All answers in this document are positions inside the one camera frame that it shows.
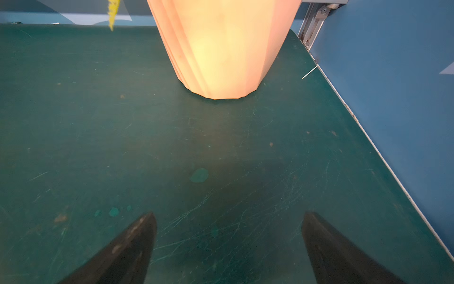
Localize aluminium frame right floor rail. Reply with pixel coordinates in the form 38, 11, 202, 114
297, 1, 348, 52

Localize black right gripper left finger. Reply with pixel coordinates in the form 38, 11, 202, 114
60, 212, 157, 284

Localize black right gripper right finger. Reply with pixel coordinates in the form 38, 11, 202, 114
301, 211, 404, 284

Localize white and green flowers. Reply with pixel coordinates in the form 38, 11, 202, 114
108, 0, 121, 31

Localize tan ribbed flower pot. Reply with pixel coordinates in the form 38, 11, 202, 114
148, 0, 300, 99

